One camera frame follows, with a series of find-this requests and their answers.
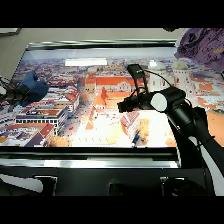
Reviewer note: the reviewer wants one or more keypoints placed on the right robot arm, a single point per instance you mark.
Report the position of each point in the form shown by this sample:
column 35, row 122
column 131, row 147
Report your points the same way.
column 186, row 113

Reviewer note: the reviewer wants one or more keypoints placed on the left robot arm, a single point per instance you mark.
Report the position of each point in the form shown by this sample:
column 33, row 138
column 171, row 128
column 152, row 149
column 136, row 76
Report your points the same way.
column 13, row 183

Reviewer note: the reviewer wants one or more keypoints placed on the blue garment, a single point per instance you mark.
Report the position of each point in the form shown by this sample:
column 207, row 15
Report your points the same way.
column 35, row 88

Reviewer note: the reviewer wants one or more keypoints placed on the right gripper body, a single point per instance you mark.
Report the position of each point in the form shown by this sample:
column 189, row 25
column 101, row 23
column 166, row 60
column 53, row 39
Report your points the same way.
column 133, row 103

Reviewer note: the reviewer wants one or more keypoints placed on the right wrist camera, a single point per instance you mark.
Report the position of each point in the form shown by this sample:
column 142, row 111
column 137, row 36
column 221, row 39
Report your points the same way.
column 134, row 71

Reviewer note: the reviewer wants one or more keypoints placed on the silver frame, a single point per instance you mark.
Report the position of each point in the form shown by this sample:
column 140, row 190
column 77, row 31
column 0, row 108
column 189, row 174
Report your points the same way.
column 100, row 163

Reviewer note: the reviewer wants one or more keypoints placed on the purple patterned garment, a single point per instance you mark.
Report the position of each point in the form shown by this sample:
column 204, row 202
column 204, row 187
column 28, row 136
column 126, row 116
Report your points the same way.
column 203, row 46

